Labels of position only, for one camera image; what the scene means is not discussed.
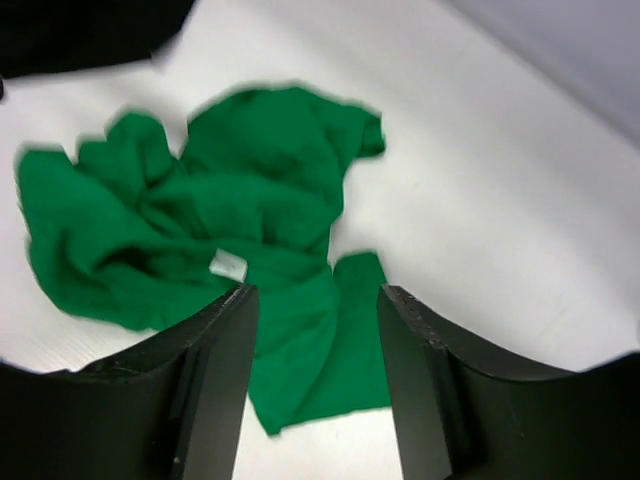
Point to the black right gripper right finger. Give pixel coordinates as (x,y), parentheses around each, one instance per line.
(466,408)

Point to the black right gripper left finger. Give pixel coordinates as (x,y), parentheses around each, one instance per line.
(169,407)

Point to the green t shirt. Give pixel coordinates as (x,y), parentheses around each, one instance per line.
(128,233)

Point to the black t shirt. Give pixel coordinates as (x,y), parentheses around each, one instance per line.
(42,37)

